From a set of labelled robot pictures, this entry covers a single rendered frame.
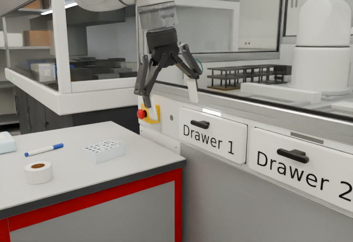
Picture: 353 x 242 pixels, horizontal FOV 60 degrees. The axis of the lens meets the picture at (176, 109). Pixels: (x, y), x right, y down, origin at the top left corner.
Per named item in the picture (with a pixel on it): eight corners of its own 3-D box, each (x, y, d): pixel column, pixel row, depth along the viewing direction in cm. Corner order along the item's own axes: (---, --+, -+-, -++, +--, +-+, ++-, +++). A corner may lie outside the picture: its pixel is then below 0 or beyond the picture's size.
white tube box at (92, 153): (96, 164, 99) (95, 153, 98) (81, 158, 104) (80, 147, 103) (125, 154, 108) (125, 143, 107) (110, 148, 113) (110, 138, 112)
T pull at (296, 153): (306, 164, 63) (307, 158, 63) (276, 154, 69) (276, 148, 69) (315, 160, 65) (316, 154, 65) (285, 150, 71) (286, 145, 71)
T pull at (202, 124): (205, 129, 88) (206, 125, 88) (189, 124, 94) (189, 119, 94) (215, 127, 90) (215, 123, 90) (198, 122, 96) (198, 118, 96)
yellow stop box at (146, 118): (148, 124, 116) (148, 106, 114) (139, 121, 122) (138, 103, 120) (159, 122, 119) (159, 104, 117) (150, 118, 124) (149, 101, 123)
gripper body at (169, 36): (154, 31, 69) (161, 71, 72) (183, 25, 74) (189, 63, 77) (137, 32, 75) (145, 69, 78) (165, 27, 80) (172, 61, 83)
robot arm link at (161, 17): (182, 0, 71) (186, 25, 73) (161, 4, 79) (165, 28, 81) (149, 6, 67) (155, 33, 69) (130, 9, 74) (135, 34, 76)
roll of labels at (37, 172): (45, 185, 84) (43, 171, 84) (20, 183, 85) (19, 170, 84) (56, 174, 91) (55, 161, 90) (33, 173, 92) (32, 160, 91)
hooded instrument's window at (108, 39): (58, 93, 146) (49, -8, 136) (6, 67, 287) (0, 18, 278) (229, 77, 210) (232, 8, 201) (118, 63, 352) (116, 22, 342)
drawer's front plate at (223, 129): (241, 165, 83) (242, 126, 81) (178, 138, 106) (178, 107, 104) (245, 163, 84) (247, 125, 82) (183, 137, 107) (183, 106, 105)
